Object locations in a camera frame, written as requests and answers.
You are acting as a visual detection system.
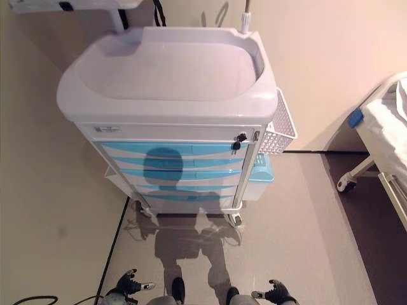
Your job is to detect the black hanging cables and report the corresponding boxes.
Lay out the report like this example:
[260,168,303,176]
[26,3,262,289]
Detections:
[118,0,167,27]

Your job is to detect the white and blue cart drawer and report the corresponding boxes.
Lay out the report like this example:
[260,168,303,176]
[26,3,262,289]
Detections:
[125,182,240,195]
[92,139,255,157]
[136,192,237,209]
[103,154,247,172]
[111,168,243,186]

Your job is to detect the black left robot foot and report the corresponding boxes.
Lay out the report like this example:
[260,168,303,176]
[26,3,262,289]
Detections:
[171,277,186,305]

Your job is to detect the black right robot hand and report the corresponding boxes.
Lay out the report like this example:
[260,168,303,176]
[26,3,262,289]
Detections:
[251,279,298,305]

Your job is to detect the black cable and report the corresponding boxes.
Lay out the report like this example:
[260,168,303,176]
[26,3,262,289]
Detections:
[8,294,106,305]

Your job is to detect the white hospital bed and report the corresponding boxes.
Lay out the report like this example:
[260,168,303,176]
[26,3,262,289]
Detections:
[337,71,407,227]

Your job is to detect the black cart keys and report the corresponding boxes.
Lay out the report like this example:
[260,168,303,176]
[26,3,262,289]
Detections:
[232,133,248,155]

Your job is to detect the white overbed shelf stand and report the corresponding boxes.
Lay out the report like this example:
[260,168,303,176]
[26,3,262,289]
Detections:
[8,0,142,33]

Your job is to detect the white top cart drawer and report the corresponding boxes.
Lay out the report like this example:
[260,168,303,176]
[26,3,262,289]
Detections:
[78,123,263,141]

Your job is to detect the grey IV pole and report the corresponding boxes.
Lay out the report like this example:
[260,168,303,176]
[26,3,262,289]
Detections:
[239,0,254,34]

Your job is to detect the white perforated side basket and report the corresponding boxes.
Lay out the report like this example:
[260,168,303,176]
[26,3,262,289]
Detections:
[256,87,299,156]

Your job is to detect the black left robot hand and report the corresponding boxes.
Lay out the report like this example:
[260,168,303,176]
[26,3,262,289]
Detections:
[111,268,156,302]

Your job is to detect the blue lidded waste bin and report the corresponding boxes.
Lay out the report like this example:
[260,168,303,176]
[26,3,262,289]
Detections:
[243,152,275,201]

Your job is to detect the white medical cart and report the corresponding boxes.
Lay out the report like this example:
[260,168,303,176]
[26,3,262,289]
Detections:
[56,26,279,227]

